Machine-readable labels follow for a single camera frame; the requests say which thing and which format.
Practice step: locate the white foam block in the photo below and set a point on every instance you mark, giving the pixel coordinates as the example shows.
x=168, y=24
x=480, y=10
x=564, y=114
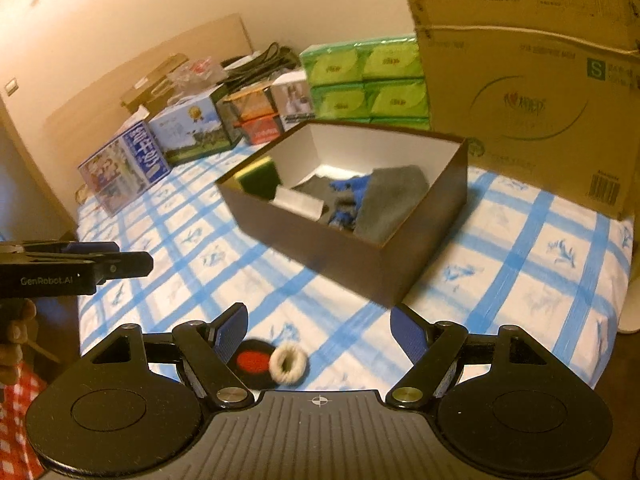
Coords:
x=300, y=202

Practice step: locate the wall switch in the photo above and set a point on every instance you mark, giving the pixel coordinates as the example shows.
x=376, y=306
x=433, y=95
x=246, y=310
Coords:
x=10, y=87

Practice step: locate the grey cloth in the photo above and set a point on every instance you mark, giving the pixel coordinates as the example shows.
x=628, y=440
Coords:
x=395, y=200

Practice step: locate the large cardboard box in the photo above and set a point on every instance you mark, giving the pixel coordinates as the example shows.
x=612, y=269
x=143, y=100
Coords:
x=525, y=110

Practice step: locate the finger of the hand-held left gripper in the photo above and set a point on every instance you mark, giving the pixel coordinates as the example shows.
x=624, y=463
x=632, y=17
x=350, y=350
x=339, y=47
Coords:
x=127, y=264
x=92, y=248

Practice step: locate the brown box white inside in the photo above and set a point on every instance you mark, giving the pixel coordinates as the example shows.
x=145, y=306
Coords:
x=310, y=255

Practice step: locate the beige headboard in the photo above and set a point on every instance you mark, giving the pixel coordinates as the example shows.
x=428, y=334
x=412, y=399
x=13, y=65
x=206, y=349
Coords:
x=125, y=65

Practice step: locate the green yellow sponge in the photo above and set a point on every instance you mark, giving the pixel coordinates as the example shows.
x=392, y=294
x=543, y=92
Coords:
x=260, y=177

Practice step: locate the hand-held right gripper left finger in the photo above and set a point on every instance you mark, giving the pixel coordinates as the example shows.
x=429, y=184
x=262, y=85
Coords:
x=232, y=330

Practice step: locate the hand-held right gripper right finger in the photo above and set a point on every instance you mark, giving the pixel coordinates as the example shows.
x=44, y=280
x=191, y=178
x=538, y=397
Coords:
x=407, y=332

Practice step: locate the clear plastic bag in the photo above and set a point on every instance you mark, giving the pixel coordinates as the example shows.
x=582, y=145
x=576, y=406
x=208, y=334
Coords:
x=197, y=72

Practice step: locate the stack of green tissue packs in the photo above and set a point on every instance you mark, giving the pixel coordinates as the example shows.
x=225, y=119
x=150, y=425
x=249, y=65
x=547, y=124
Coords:
x=370, y=90

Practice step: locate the person's left hand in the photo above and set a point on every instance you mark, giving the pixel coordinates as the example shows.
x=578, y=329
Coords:
x=24, y=316

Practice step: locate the blue checked bed sheet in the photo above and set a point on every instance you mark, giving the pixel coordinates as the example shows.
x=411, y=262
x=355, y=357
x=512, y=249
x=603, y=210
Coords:
x=500, y=260

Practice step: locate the patterned knit sock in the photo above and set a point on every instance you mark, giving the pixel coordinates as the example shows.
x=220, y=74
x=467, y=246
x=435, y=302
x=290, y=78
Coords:
x=345, y=200

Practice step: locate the red checked cloth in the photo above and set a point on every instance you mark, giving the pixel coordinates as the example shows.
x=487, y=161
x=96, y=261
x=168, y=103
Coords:
x=17, y=410

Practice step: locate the orange snack box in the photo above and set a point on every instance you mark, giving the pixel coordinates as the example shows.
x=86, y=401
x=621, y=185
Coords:
x=252, y=105

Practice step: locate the brown wooden panel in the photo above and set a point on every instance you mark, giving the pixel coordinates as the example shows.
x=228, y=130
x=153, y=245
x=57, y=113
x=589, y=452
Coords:
x=30, y=185

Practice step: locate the blue green landscape box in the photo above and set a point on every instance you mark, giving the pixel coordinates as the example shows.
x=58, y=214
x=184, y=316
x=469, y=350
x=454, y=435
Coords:
x=195, y=130

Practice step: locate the blue milk carton box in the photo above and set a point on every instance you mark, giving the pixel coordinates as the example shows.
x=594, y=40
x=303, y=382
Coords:
x=125, y=160

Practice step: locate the white photo print box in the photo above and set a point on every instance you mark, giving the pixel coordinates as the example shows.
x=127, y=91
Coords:
x=295, y=102

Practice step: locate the olive cardboard box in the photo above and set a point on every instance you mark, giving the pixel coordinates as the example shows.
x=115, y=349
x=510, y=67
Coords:
x=145, y=90

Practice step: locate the red and black round pad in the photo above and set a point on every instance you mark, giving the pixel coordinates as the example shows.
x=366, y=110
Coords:
x=250, y=360

